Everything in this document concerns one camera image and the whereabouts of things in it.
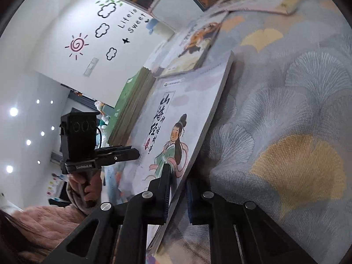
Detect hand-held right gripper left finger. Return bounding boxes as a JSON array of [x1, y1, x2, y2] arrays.
[[48, 163, 172, 264]]

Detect white book with green-robed girl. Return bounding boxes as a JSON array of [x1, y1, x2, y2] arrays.
[[118, 51, 235, 253]]

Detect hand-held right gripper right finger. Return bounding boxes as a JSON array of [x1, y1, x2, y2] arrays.
[[185, 180, 311, 264]]

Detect ceiling spotlights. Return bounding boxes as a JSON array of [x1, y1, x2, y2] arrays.
[[5, 0, 64, 174]]

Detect white book with orange beast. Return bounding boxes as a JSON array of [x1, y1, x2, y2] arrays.
[[158, 19, 224, 78]]

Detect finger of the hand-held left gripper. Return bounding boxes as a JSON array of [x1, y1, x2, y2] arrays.
[[96, 145, 131, 154], [95, 148, 140, 166]]

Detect person's long dark hair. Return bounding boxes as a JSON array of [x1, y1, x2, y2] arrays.
[[0, 209, 50, 259]]

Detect red sun wall sticker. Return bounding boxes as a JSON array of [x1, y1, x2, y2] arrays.
[[65, 34, 89, 60]]

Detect ginkgo print tablecloth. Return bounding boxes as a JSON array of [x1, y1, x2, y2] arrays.
[[146, 0, 352, 264]]

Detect grey framed interior window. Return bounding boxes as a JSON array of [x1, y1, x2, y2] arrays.
[[67, 91, 116, 143]]

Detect person's left forearm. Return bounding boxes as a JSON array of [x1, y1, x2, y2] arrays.
[[66, 187, 94, 216]]

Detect white wall switch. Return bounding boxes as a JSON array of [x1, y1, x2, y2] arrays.
[[84, 58, 99, 77]]

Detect plush toys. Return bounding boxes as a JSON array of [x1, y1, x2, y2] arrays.
[[95, 101, 110, 128]]

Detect person's pink fleece robe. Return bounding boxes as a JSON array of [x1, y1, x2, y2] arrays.
[[0, 203, 91, 264]]

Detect blue-lidded white bottle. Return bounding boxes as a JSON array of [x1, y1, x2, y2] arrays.
[[146, 19, 159, 35]]

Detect lettering wall sticker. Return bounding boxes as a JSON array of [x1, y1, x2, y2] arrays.
[[117, 8, 146, 34]]

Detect person's left hand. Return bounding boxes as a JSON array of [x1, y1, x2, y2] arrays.
[[67, 168, 103, 207]]

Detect stack of paperback books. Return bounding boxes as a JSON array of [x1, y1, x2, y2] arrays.
[[107, 66, 157, 147]]

